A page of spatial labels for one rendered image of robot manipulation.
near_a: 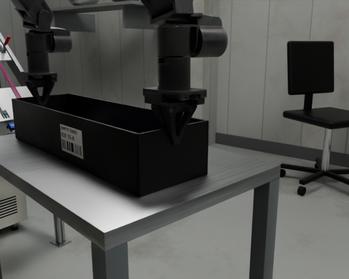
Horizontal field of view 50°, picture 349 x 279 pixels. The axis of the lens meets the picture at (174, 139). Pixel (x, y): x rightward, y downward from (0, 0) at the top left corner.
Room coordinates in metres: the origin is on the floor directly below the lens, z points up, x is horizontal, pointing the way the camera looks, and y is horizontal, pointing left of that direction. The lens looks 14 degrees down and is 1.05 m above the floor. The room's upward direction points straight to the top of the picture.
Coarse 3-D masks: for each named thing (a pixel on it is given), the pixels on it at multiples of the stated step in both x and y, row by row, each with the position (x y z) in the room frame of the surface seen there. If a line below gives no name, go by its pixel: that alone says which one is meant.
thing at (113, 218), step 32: (0, 160) 0.81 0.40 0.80; (32, 160) 0.81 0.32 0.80; (224, 160) 0.81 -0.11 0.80; (256, 160) 0.81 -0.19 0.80; (32, 192) 0.65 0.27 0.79; (64, 192) 0.62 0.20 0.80; (96, 192) 0.62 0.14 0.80; (128, 192) 0.62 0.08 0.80; (160, 192) 0.62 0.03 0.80; (192, 192) 0.62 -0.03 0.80; (224, 192) 0.65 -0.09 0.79; (256, 192) 0.77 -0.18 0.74; (96, 224) 0.50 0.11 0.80; (128, 224) 0.50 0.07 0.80; (160, 224) 0.54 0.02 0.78; (256, 224) 0.77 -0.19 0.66; (96, 256) 0.49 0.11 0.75; (256, 256) 0.77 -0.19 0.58
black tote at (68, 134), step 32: (64, 96) 1.12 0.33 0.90; (32, 128) 0.92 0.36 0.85; (64, 128) 0.79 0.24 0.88; (96, 128) 0.69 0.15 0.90; (128, 128) 0.90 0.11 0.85; (160, 128) 0.81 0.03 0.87; (192, 128) 0.68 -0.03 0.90; (64, 160) 0.80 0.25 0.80; (96, 160) 0.70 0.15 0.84; (128, 160) 0.62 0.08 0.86; (160, 160) 0.63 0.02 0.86; (192, 160) 0.68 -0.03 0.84
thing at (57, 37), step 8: (40, 16) 1.03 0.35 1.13; (48, 16) 1.04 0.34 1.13; (24, 24) 1.07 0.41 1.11; (40, 24) 1.03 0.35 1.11; (48, 24) 1.05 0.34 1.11; (56, 32) 1.09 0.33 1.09; (64, 32) 1.11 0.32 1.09; (56, 40) 1.09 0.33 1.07; (64, 40) 1.11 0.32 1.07; (56, 48) 1.09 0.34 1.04; (64, 48) 1.11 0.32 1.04
